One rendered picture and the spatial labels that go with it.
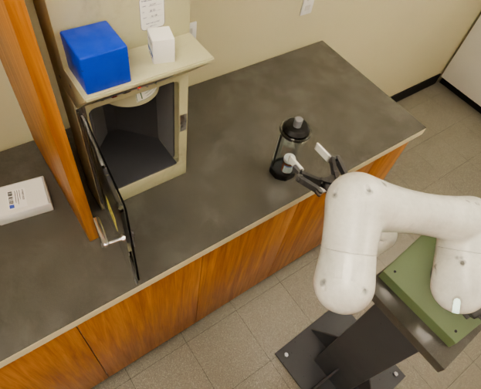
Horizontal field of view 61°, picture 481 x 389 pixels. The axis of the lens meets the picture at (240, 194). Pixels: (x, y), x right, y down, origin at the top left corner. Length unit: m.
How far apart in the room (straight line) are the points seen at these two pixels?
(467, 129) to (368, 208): 3.01
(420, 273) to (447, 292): 0.26
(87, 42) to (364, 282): 0.71
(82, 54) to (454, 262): 0.95
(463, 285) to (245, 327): 1.34
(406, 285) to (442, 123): 2.44
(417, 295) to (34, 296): 1.13
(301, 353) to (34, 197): 1.47
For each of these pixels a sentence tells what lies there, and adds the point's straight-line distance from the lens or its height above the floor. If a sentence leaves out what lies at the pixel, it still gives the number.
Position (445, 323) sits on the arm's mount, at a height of 0.99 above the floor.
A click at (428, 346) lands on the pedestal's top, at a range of 1.41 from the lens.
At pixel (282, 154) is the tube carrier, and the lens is 1.43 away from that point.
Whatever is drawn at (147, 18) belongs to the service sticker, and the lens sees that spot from 1.02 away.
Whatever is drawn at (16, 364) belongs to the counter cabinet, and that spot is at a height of 0.79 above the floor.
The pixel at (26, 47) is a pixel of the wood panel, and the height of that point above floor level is 1.64.
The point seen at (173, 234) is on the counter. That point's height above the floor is 0.94.
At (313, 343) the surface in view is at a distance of 2.27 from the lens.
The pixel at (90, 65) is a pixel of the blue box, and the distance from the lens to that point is 0.89.
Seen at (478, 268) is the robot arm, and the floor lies 1.30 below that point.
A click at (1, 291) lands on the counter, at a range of 1.36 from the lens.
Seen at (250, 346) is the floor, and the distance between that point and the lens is 2.21.
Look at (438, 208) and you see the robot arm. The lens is 1.00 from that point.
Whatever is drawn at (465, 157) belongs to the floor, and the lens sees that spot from 3.52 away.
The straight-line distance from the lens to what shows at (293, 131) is 1.36.
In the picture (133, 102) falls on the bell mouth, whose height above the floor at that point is 1.33.
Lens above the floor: 2.11
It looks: 54 degrees down
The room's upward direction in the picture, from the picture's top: 12 degrees clockwise
